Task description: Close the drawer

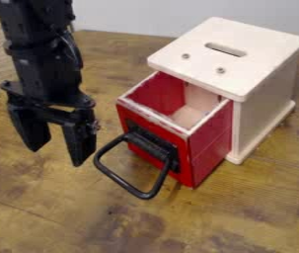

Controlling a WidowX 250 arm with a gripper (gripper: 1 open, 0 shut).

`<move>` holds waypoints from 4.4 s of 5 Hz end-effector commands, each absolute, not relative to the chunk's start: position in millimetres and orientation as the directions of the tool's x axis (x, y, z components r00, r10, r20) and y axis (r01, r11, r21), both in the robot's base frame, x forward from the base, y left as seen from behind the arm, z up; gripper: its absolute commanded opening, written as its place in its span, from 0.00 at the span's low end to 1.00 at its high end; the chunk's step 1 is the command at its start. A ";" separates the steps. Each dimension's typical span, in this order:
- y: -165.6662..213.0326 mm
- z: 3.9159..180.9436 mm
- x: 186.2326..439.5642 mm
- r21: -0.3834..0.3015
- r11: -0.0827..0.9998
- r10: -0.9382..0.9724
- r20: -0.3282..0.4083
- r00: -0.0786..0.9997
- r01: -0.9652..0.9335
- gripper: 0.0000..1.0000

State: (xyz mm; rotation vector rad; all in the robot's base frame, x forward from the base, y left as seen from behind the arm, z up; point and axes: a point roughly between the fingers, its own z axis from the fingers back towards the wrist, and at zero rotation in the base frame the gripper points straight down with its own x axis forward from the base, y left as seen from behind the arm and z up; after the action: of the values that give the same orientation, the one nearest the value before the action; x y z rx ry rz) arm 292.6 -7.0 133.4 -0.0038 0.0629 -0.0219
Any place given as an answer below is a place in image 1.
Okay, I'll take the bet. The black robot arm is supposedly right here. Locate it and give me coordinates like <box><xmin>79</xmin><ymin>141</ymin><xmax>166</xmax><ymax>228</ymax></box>
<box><xmin>0</xmin><ymin>0</ymin><xmax>98</xmax><ymax>166</ymax></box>

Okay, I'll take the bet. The white wooden box cabinet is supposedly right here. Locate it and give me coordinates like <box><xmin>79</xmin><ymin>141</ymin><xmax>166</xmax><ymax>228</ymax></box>
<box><xmin>149</xmin><ymin>17</ymin><xmax>299</xmax><ymax>164</ymax></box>

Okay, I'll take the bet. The black metal drawer handle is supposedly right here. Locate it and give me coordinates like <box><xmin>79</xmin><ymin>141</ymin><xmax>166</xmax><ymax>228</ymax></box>
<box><xmin>93</xmin><ymin>119</ymin><xmax>182</xmax><ymax>201</ymax></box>

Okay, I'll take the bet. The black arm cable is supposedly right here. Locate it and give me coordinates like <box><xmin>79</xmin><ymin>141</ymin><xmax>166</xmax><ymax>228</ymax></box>
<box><xmin>54</xmin><ymin>23</ymin><xmax>85</xmax><ymax>72</ymax></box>

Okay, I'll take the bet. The red drawer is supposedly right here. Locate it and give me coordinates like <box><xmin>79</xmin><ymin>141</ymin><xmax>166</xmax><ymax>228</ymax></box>
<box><xmin>117</xmin><ymin>72</ymin><xmax>234</xmax><ymax>188</ymax></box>

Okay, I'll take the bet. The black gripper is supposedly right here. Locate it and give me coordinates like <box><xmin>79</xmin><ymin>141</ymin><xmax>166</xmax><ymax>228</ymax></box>
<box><xmin>2</xmin><ymin>42</ymin><xmax>98</xmax><ymax>167</ymax></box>

